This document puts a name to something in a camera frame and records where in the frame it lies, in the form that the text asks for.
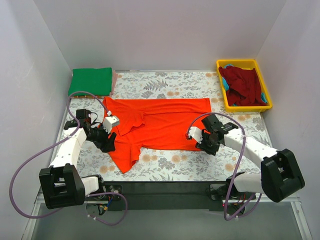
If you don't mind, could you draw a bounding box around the folded green t shirt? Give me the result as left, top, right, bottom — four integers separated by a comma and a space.
68, 67, 113, 96

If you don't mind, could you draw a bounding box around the yellow plastic bin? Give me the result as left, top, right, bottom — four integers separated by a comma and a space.
216, 58, 273, 112

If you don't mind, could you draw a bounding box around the orange t shirt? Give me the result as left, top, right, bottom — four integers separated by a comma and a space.
103, 97, 211, 174

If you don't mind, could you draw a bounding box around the folded pink t shirt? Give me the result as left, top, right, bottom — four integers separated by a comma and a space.
73, 70, 118, 99

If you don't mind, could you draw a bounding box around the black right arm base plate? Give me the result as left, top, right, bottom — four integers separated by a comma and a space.
205, 183, 252, 200

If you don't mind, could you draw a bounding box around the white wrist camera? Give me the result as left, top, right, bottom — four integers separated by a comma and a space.
102, 110, 120, 134
186, 126, 203, 144

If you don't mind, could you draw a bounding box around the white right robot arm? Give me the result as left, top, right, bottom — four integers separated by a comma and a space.
187, 114, 305, 203

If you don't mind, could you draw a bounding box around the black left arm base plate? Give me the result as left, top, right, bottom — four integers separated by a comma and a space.
100, 184, 123, 201

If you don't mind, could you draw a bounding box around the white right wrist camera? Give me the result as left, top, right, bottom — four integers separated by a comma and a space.
186, 126, 203, 144

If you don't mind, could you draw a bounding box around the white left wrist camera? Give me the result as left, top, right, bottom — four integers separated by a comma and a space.
102, 110, 120, 134

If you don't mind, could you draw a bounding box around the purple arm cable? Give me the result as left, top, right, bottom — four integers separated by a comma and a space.
186, 112, 262, 221
9, 91, 128, 226

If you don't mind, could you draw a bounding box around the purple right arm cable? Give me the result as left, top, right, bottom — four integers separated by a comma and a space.
186, 112, 262, 221

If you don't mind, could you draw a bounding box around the floral patterned table mat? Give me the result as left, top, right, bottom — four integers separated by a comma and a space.
77, 71, 272, 181

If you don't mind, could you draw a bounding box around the aluminium frame rail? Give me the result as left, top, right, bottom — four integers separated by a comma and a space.
23, 181, 312, 240

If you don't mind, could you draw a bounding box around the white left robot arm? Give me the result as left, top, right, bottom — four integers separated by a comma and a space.
39, 109, 120, 209

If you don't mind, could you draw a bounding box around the dark red t shirt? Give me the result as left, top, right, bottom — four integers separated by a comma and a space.
218, 66, 263, 107

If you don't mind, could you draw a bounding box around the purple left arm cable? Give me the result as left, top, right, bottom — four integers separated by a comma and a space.
9, 91, 128, 226

